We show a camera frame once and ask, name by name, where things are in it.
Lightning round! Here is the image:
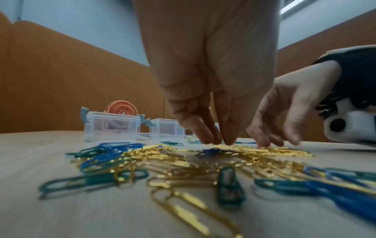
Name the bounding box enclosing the white ceiling light panel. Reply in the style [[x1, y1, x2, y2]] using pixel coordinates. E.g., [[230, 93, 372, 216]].
[[279, 0, 306, 15]]

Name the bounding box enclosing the person's right hand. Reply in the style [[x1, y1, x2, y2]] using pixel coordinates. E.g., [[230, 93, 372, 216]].
[[246, 60, 343, 148]]

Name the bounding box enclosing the clear box with blue latches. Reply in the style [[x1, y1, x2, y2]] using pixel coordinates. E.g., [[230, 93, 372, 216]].
[[144, 118, 186, 142], [80, 106, 146, 143]]

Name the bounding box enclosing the pink desk fan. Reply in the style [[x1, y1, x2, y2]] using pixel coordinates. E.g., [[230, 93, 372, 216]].
[[105, 100, 139, 117]]

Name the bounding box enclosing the pile of mixed paper clips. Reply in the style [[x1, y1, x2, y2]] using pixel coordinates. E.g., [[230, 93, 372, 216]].
[[38, 139, 376, 238]]

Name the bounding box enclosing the person's left hand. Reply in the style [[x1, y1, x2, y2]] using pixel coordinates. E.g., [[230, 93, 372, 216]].
[[132, 0, 284, 146]]

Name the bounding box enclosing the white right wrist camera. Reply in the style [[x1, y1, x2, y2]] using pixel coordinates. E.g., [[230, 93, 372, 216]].
[[322, 97, 376, 146]]

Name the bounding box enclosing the black right wristband with tags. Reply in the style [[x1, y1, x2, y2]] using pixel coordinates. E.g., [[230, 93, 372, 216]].
[[311, 45, 376, 117]]

